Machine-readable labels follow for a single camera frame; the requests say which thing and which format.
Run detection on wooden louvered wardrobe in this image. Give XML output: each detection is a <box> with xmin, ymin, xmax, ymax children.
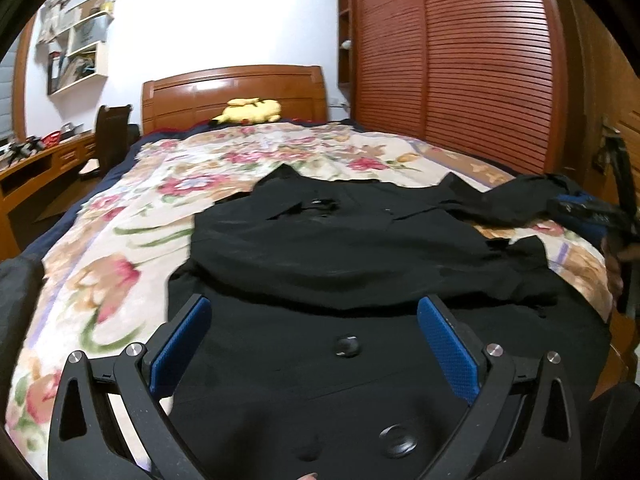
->
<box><xmin>337</xmin><ymin>0</ymin><xmax>571</xmax><ymax>181</ymax></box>

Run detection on wooden desk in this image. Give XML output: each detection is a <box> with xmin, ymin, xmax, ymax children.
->
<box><xmin>0</xmin><ymin>130</ymin><xmax>98</xmax><ymax>261</ymax></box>

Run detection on wooden door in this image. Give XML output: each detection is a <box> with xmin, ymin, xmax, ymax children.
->
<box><xmin>565</xmin><ymin>0</ymin><xmax>640</xmax><ymax>386</ymax></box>

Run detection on yellow plush toy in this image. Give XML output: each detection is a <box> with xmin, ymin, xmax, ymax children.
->
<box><xmin>210</xmin><ymin>96</ymin><xmax>282</xmax><ymax>127</ymax></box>

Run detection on dark chair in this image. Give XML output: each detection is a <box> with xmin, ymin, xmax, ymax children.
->
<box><xmin>80</xmin><ymin>104</ymin><xmax>141</xmax><ymax>178</ymax></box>

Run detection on wooden bed headboard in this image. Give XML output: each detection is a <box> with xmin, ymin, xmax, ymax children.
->
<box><xmin>141</xmin><ymin>65</ymin><xmax>328</xmax><ymax>136</ymax></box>

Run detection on floral blanket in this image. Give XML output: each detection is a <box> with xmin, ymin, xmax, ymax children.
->
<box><xmin>5</xmin><ymin>122</ymin><xmax>613</xmax><ymax>471</ymax></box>

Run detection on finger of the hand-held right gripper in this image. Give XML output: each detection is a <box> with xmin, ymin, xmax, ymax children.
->
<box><xmin>547</xmin><ymin>194</ymin><xmax>621</xmax><ymax>235</ymax></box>

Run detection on dark cloth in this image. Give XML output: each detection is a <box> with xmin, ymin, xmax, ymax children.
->
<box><xmin>0</xmin><ymin>255</ymin><xmax>47</xmax><ymax>401</ymax></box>

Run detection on black coat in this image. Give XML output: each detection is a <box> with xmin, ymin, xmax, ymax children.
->
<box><xmin>167</xmin><ymin>162</ymin><xmax>613</xmax><ymax>480</ymax></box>

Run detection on black items on desk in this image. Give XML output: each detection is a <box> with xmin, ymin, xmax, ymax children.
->
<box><xmin>0</xmin><ymin>135</ymin><xmax>48</xmax><ymax>167</ymax></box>

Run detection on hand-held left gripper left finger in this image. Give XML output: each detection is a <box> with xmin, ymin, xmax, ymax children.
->
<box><xmin>47</xmin><ymin>294</ymin><xmax>212</xmax><ymax>480</ymax></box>

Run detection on white wall shelf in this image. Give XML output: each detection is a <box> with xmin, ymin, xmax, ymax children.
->
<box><xmin>35</xmin><ymin>0</ymin><xmax>116</xmax><ymax>96</ymax></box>

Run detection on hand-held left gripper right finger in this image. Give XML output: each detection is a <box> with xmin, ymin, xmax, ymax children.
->
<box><xmin>417</xmin><ymin>294</ymin><xmax>583</xmax><ymax>480</ymax></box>

